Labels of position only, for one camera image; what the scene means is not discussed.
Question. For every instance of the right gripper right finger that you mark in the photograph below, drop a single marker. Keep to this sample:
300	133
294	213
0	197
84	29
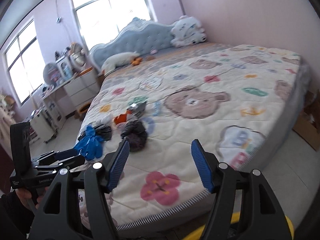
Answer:
245	206

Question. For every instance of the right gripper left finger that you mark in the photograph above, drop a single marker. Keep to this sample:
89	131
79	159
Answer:
58	215

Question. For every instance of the blue rubber glove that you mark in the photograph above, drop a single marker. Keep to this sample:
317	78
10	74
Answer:
91	145

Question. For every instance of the orange peel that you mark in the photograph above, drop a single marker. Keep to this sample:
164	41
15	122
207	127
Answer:
122	118

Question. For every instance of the silver green foil wrapper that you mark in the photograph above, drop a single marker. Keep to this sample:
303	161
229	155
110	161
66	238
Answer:
137	109

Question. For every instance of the blue white candy wrapper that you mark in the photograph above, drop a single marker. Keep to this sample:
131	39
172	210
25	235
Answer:
156	108

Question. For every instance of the person left hand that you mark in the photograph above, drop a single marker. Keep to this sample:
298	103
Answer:
26	198

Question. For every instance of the white suitcase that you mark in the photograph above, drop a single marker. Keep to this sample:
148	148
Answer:
42	123

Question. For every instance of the white desk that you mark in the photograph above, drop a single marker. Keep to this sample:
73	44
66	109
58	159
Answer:
58	104

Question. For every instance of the bear pattern quilt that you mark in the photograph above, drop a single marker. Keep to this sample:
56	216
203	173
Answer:
229	98

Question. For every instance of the white drawer cabinet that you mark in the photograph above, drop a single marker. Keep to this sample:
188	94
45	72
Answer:
83	89

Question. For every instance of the cardboard box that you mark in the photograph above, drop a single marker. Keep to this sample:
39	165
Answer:
307	124

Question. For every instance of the round vanity mirror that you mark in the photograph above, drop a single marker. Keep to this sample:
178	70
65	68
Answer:
51	74

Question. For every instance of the white goose plush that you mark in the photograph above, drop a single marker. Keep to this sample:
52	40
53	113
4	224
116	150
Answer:
118	60

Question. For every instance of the round standing fan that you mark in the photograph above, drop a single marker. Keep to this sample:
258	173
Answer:
77	55

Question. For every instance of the blue tufted headboard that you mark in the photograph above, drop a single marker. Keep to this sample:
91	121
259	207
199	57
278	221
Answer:
139	36

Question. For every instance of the white plush bear toy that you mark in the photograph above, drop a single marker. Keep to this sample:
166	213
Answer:
187	31

